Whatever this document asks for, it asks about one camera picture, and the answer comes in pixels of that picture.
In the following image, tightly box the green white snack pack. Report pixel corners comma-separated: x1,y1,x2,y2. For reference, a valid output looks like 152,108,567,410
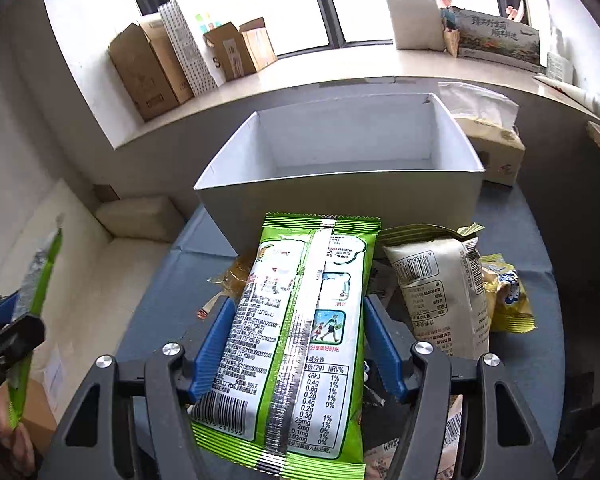
189,212,381,479

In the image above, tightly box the left hand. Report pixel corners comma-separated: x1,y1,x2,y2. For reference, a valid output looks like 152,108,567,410
0,386,35,477

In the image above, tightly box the cream sofa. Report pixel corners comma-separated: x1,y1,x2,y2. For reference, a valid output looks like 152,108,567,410
0,180,185,418

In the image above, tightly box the yellow blue snack packet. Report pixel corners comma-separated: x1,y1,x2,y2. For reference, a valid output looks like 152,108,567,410
480,254,535,334

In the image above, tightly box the blue grey table cloth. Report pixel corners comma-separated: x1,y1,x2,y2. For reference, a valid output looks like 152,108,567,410
116,183,565,448

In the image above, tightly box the white cardboard storage box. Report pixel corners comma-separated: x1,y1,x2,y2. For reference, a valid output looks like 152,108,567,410
194,93,483,254

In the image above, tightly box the tissue box with tissue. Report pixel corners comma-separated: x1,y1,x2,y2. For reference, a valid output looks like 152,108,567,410
438,81,526,186

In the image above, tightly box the dotted white paper bag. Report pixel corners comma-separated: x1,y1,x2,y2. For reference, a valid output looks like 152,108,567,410
158,0,232,96

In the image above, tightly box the small open cardboard box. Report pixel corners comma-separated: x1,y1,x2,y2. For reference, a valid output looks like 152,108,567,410
204,18,277,81

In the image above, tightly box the large brown cardboard box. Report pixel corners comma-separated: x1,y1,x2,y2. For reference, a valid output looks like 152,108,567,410
108,13,194,122

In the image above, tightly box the printed landscape carton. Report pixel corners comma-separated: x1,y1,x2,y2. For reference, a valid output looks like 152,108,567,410
454,10,542,73

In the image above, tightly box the white foam box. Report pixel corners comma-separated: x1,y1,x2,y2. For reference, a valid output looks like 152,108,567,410
387,0,445,52

